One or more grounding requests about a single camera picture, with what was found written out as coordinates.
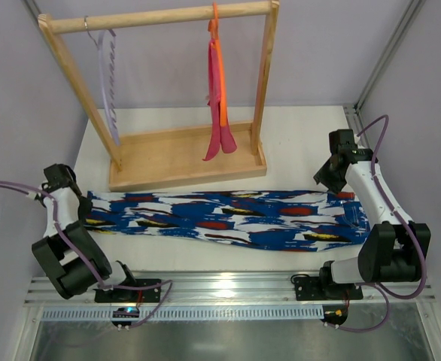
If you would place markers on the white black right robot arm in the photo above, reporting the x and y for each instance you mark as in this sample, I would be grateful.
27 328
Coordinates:
396 247

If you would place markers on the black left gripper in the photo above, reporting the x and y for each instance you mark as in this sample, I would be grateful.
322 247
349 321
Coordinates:
83 205

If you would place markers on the orange plastic hanger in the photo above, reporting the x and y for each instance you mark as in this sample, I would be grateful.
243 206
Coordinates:
216 76

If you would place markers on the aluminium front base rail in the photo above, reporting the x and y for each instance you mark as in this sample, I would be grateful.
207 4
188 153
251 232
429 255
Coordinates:
192 288

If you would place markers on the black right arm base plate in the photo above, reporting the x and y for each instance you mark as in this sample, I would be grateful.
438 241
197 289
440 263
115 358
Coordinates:
309 288

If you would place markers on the slotted grey cable duct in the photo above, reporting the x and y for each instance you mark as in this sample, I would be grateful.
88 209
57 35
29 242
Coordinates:
183 313

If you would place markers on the lilac plastic hanger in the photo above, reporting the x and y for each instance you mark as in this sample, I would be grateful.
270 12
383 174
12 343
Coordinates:
106 54

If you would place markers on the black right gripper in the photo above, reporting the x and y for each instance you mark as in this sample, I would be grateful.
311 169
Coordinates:
328 180

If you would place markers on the pink cloth on hanger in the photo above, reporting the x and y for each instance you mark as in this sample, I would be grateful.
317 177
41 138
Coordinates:
221 137

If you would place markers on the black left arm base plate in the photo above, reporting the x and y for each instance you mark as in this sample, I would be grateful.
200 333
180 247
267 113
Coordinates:
131 296

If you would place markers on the aluminium frame rail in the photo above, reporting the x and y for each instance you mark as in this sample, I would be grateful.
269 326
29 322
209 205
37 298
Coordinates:
371 124

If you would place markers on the blue white red patterned trousers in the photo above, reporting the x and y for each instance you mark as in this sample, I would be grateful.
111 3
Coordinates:
277 220

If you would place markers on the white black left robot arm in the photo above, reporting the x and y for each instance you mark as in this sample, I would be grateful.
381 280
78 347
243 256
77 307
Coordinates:
67 253

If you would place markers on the wooden clothes rack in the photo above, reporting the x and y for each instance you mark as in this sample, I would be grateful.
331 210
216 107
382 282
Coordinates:
161 90

